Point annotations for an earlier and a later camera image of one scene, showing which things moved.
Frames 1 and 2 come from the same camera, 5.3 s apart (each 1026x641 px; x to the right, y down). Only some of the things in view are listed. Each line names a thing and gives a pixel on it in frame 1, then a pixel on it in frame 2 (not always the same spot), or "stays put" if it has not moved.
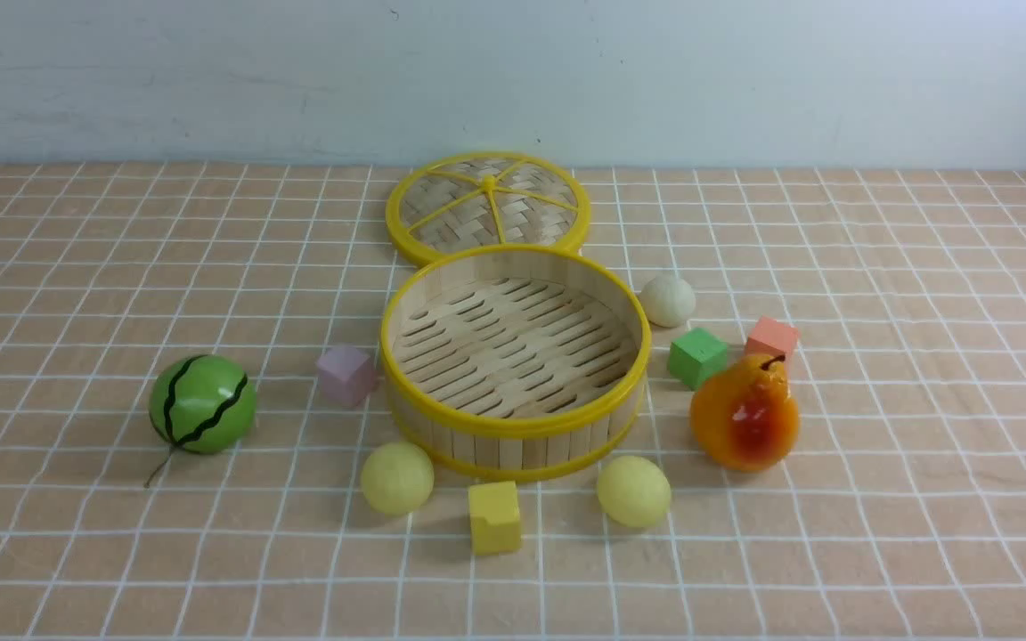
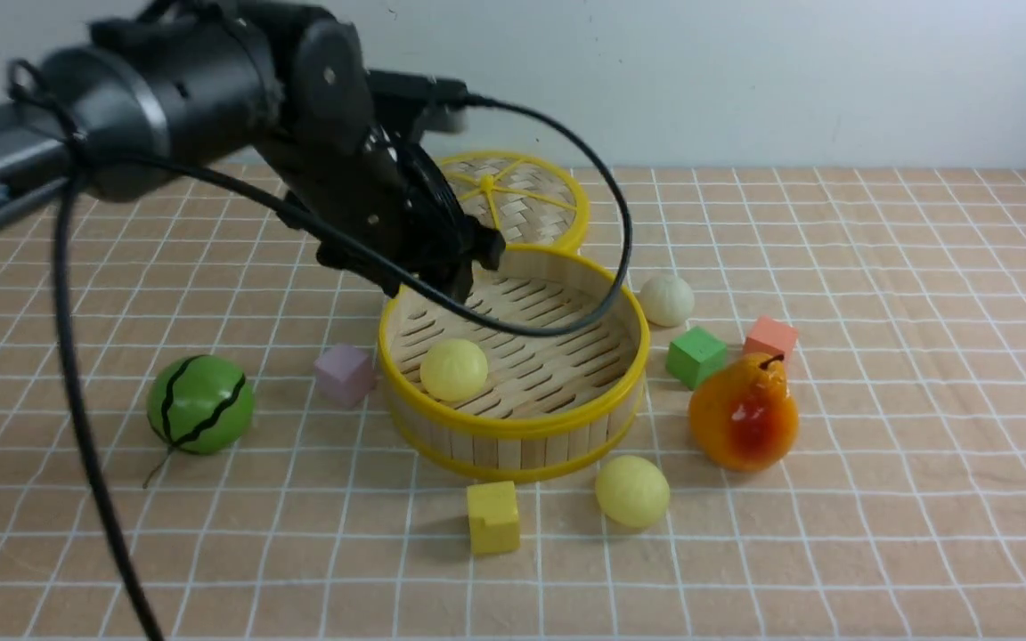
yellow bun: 633,491 stays put
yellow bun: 397,477 -> 453,370
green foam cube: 696,354 stays put
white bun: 668,301 stays put
